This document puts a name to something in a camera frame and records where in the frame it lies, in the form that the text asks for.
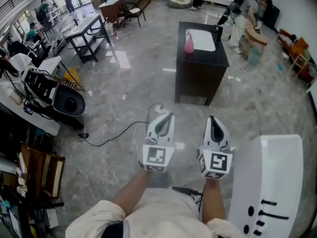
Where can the person's right forearm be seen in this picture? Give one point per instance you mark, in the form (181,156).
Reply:
(213,199)

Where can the black faucet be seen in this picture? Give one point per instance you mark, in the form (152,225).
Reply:
(219,32)

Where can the white flat box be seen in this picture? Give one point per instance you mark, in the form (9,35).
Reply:
(50,64)

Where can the pink spray bottle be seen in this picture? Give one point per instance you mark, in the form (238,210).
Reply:
(189,46)

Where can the white round beanbag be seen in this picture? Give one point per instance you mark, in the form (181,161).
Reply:
(177,0)

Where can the black sink cabinet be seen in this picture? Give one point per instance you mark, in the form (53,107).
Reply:
(198,78)

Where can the black chair with round seat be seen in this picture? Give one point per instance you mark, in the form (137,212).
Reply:
(133,11)

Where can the black office chair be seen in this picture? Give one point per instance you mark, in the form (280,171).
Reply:
(19,49)

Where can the wooden crate shelf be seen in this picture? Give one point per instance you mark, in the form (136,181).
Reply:
(37,167)

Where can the small teal floor item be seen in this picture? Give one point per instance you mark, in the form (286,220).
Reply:
(280,68)

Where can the teal bucket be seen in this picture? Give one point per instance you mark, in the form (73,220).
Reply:
(254,57)

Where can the orange wooden shelf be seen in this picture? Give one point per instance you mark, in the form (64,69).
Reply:
(298,48)

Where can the white sink basin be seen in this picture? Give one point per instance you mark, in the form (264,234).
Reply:
(201,40)

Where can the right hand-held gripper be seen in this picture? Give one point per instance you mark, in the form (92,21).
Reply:
(218,161)

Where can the white bucket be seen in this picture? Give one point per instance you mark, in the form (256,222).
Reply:
(109,28)

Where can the black frame white top table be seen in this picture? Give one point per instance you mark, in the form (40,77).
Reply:
(81,27)

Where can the person's beige shirt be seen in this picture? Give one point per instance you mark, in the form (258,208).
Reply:
(161,217)

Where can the person's left forearm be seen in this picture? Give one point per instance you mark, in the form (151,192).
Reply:
(133,192)

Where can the brown wooden desk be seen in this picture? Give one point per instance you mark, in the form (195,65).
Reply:
(110,7)

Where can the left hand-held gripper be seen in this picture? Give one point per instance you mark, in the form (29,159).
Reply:
(156,155)

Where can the black box speaker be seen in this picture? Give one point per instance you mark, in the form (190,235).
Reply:
(271,16)

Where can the curved wooden table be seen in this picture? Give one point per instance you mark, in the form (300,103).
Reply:
(257,35)

